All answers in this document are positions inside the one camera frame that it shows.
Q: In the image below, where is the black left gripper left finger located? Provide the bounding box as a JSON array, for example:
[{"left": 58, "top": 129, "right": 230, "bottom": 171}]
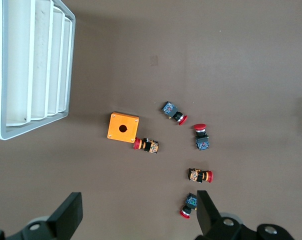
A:
[{"left": 0, "top": 191, "right": 84, "bottom": 240}]

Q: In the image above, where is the white slotted tray rack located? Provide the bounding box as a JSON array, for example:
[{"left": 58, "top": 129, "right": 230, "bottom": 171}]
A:
[{"left": 0, "top": 0, "right": 77, "bottom": 141}]

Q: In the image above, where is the red mushroom button orange block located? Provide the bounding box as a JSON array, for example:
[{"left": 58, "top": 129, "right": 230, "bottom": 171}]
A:
[
  {"left": 132, "top": 136, "right": 160, "bottom": 155},
  {"left": 187, "top": 167, "right": 214, "bottom": 184}
]

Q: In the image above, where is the orange button enclosure box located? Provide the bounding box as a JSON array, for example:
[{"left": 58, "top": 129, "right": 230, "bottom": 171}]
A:
[{"left": 106, "top": 111, "right": 140, "bottom": 144}]

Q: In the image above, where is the red mushroom button blue block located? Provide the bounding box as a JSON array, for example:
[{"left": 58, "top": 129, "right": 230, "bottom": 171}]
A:
[
  {"left": 192, "top": 123, "right": 210, "bottom": 151},
  {"left": 178, "top": 191, "right": 199, "bottom": 221},
  {"left": 161, "top": 100, "right": 188, "bottom": 126}
]

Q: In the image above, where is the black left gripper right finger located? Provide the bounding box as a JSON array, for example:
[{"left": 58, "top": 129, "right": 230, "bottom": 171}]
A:
[{"left": 194, "top": 189, "right": 296, "bottom": 240}]

